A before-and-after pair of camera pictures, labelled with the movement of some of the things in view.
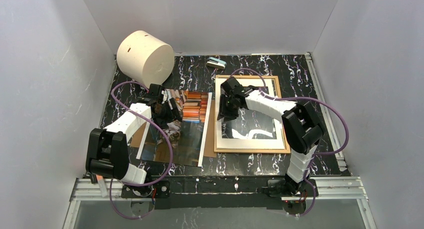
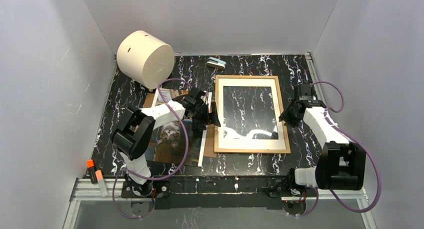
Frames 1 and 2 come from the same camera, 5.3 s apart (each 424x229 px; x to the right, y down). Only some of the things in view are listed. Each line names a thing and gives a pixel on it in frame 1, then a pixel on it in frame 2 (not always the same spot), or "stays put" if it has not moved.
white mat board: [250, 144] stays put
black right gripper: [227, 106] -> [291, 112]
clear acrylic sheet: [250, 124] stays put
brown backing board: [209, 150] stays put
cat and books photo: [188, 136] stays put
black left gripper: [168, 111] -> [205, 115]
